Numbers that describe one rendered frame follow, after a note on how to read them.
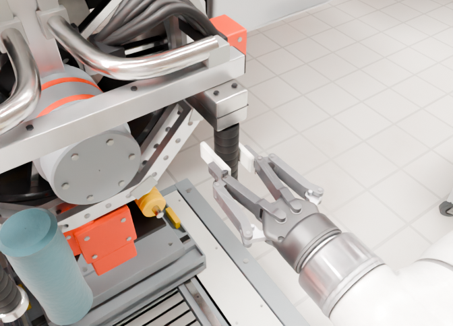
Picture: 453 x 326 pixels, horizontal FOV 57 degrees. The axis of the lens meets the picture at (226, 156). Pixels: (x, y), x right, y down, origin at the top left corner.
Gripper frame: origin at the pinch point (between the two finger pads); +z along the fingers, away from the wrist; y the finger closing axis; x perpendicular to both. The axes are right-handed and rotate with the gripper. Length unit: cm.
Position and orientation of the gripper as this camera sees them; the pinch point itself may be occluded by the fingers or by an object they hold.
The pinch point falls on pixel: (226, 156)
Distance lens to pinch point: 62.3
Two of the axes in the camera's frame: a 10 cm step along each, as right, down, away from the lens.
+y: 8.2, -4.1, 4.0
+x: 0.0, -7.0, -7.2
